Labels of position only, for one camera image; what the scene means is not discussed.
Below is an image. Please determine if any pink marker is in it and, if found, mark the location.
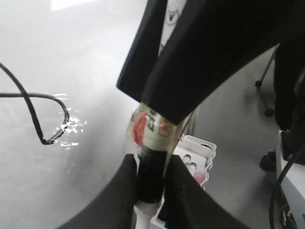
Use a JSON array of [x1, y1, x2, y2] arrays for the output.
[[193, 172, 206, 186]]

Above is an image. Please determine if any white equipment box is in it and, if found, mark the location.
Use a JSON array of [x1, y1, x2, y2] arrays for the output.
[[275, 131, 305, 229]]

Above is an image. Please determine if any white marker tray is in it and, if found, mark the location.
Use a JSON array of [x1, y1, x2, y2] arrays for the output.
[[149, 135, 217, 229]]

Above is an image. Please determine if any white whiteboard with metal frame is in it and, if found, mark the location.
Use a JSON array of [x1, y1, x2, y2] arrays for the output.
[[0, 0, 153, 229]]

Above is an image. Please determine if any black capped marker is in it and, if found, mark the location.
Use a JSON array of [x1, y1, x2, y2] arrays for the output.
[[183, 154, 191, 164]]

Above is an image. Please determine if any black whiteboard marker with tape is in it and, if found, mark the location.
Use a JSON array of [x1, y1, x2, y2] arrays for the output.
[[124, 0, 185, 229]]

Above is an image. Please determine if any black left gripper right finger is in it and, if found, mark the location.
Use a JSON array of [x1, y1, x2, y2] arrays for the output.
[[165, 155, 243, 229]]

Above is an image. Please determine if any blue capped marker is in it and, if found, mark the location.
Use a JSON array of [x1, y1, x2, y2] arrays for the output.
[[188, 162, 197, 172]]

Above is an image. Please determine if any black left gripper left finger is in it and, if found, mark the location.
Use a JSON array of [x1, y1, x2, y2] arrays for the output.
[[59, 154, 137, 229]]

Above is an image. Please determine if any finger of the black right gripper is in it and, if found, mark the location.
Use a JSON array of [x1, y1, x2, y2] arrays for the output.
[[116, 0, 167, 102], [142, 0, 305, 124]]

